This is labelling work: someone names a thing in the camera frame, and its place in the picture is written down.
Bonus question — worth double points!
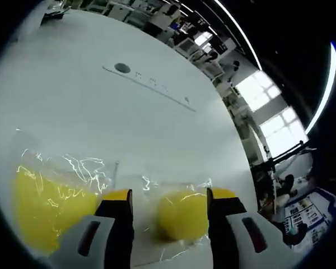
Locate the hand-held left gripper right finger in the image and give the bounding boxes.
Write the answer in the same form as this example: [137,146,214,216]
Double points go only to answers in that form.
[206,187,293,269]

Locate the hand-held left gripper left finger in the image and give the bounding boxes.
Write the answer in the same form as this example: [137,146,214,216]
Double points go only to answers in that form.
[52,188,136,269]

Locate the yellow silicone block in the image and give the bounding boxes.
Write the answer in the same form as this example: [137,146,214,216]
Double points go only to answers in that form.
[14,167,101,256]
[157,188,211,244]

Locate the clear plastic bag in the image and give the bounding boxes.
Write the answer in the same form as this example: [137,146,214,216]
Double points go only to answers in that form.
[14,147,116,256]

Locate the yellow sponge in plastic, right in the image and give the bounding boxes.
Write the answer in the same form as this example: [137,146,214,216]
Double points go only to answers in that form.
[141,174,214,262]

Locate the white picture board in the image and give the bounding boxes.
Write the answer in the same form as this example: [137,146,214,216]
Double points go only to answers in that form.
[279,187,336,249]

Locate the black stand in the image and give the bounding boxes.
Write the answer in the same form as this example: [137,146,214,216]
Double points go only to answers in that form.
[265,139,316,175]

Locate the bright window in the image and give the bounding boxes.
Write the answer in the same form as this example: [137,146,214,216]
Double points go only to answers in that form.
[236,69,309,158]

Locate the table socket panel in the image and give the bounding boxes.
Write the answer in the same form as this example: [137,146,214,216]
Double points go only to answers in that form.
[101,62,197,113]

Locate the long curved light strip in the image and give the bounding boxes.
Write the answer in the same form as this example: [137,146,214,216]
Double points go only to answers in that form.
[304,41,336,136]

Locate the thin curved light strip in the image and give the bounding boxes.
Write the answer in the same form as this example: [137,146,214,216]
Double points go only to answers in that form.
[213,0,263,71]

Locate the small black object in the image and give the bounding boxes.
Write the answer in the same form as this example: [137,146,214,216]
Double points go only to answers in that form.
[43,7,71,21]

